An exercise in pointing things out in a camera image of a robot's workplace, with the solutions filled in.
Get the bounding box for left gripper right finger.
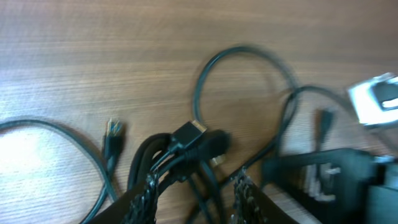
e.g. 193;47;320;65
229;169;297;224

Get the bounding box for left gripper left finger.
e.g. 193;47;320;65
88;170;159;224

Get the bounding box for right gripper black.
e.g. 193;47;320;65
261;148;386;223

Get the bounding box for black cable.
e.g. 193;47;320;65
0;45;352;224

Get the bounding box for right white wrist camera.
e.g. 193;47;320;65
348;72;397;128

